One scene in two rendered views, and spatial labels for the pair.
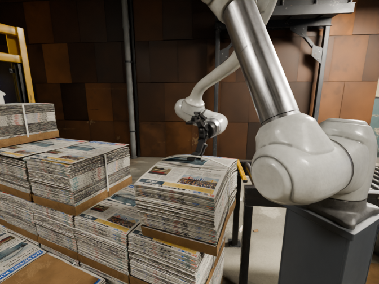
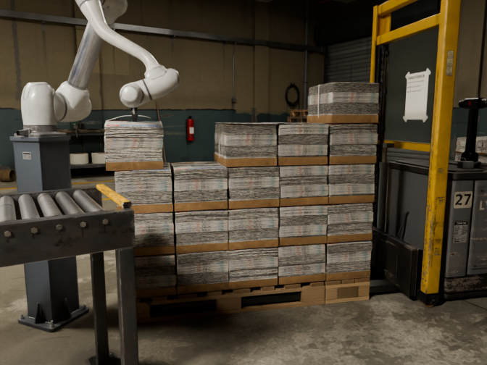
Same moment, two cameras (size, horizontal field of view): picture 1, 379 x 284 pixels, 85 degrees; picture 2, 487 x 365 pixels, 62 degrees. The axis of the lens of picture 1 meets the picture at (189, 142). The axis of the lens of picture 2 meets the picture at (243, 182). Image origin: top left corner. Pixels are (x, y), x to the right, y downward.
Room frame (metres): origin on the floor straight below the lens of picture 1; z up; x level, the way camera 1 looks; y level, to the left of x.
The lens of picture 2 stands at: (2.92, -0.86, 1.08)
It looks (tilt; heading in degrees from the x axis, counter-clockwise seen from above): 9 degrees down; 144
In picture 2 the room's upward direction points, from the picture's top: straight up
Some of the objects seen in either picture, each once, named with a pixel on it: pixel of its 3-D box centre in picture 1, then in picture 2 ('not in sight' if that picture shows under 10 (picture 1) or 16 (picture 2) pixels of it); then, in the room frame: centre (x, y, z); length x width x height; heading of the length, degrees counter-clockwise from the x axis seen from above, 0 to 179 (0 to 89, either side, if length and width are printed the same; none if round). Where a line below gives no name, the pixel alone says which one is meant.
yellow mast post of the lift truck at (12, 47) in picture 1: (32, 139); (438, 140); (1.75, 1.35, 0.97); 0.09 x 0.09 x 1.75; 66
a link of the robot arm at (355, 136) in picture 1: (338, 155); (40, 103); (0.59, -0.44, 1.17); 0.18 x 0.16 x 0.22; 120
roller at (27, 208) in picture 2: not in sight; (28, 211); (1.40, -0.65, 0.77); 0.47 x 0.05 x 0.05; 174
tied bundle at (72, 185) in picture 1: (85, 172); (243, 143); (1.02, 0.54, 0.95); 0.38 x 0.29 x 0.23; 157
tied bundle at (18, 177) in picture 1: (48, 164); (293, 143); (1.14, 0.82, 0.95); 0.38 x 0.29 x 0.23; 155
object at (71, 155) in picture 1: (84, 150); (244, 123); (1.03, 0.54, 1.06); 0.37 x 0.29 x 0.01; 157
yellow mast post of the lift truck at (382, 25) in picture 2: not in sight; (375, 135); (1.15, 1.62, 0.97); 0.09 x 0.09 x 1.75; 66
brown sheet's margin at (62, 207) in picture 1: (87, 187); (243, 158); (1.02, 0.54, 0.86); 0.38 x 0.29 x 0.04; 157
